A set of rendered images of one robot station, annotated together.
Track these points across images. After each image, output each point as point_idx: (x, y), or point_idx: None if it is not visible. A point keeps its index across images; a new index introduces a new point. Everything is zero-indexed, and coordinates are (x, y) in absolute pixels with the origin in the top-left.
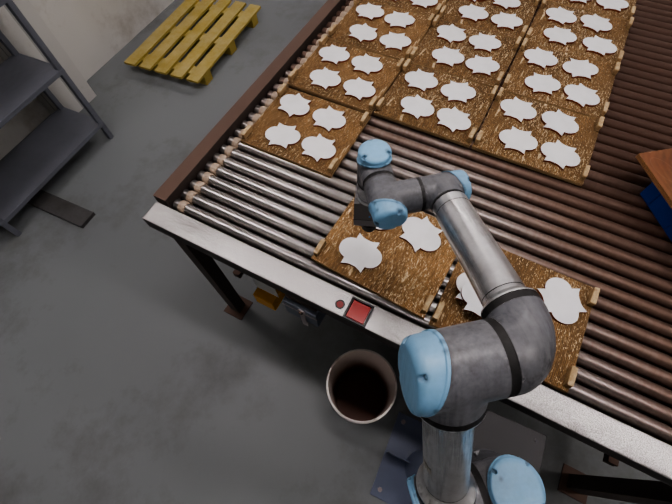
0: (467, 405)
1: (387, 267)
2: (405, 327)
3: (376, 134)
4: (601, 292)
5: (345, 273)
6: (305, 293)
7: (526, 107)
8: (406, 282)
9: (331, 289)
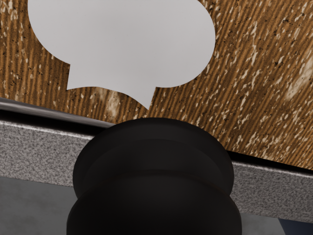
0: None
1: (237, 59)
2: (284, 187)
3: None
4: None
5: (99, 113)
6: (17, 170)
7: None
8: (302, 97)
9: (78, 147)
